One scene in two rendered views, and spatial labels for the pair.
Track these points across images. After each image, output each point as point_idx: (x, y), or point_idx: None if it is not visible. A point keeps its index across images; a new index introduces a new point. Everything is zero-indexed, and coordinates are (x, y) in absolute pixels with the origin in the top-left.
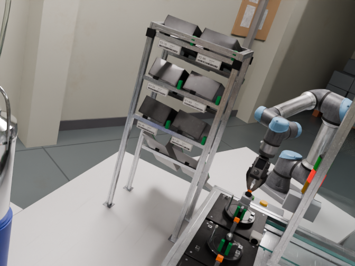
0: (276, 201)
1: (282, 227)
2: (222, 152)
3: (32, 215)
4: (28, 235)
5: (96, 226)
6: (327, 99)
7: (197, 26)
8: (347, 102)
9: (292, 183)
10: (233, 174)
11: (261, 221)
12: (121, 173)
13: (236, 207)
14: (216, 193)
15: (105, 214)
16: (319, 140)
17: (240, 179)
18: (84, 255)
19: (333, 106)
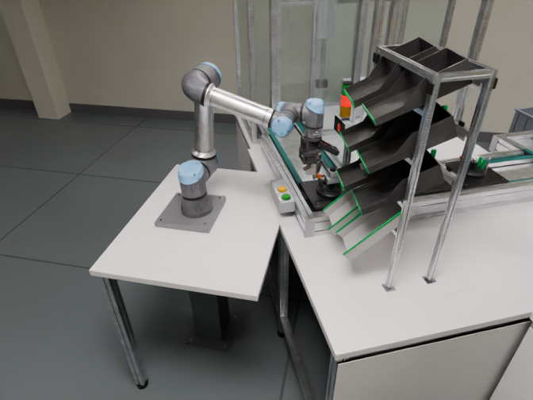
0: (224, 206)
1: (295, 177)
2: (159, 278)
3: (522, 301)
4: (528, 284)
5: (457, 266)
6: (210, 77)
7: (445, 48)
8: (213, 65)
9: (168, 203)
10: (213, 246)
11: (316, 182)
12: (380, 309)
13: (328, 190)
14: (319, 213)
15: (440, 271)
16: (212, 121)
17: (218, 238)
18: (480, 251)
19: (216, 78)
